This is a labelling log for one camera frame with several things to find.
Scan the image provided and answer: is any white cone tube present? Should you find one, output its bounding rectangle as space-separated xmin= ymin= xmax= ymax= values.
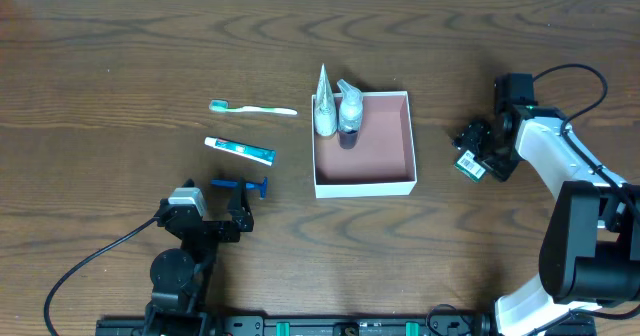
xmin=313 ymin=65 xmax=337 ymax=137

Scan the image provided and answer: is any clear pump soap bottle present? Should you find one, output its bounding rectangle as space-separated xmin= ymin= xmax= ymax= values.
xmin=337 ymin=79 xmax=364 ymax=149

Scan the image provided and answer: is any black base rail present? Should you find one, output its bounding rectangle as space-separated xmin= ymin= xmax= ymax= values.
xmin=95 ymin=312 xmax=498 ymax=336

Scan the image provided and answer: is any green white small packet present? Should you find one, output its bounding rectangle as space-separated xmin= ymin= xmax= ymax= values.
xmin=454 ymin=150 xmax=486 ymax=182

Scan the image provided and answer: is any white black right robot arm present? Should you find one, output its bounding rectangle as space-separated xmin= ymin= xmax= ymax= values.
xmin=227 ymin=73 xmax=639 ymax=336

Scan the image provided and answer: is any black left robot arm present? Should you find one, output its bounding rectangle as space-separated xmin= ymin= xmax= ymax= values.
xmin=142 ymin=179 xmax=254 ymax=335

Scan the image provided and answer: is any green white toothpaste tube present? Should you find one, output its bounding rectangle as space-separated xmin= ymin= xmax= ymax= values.
xmin=204 ymin=137 xmax=276 ymax=166

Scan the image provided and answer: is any white box pink interior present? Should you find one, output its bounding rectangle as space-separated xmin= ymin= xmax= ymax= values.
xmin=311 ymin=91 xmax=418 ymax=199

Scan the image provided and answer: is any green white toothbrush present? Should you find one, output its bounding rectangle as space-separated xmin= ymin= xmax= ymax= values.
xmin=209 ymin=100 xmax=298 ymax=116

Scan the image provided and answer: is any blue disposable razor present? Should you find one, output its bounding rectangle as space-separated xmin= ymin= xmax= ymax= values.
xmin=210 ymin=177 xmax=268 ymax=200

